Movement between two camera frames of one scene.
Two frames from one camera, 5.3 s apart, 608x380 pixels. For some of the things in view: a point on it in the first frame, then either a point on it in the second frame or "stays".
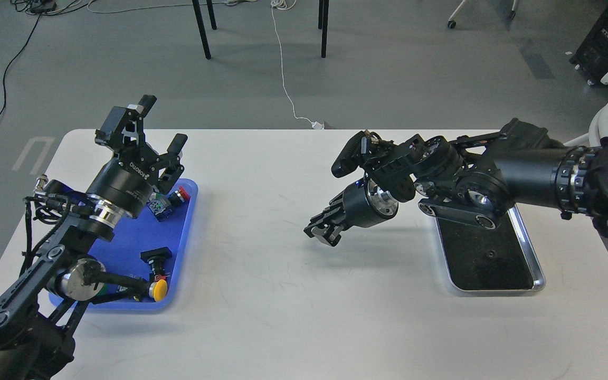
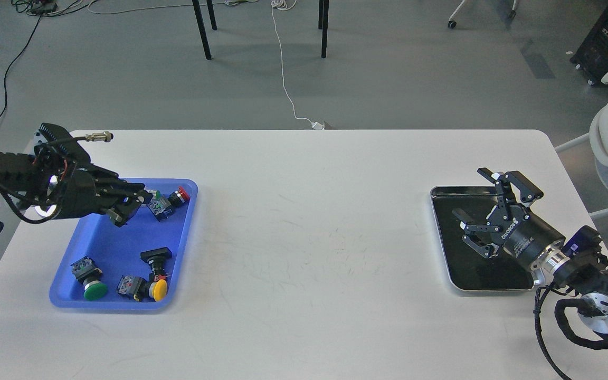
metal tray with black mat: (503, 259) stays
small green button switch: (160, 205) stays
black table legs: (321, 17) stays
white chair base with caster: (452, 24) stays
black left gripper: (125, 183) -> (91, 189)
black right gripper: (363, 205) -> (519, 230)
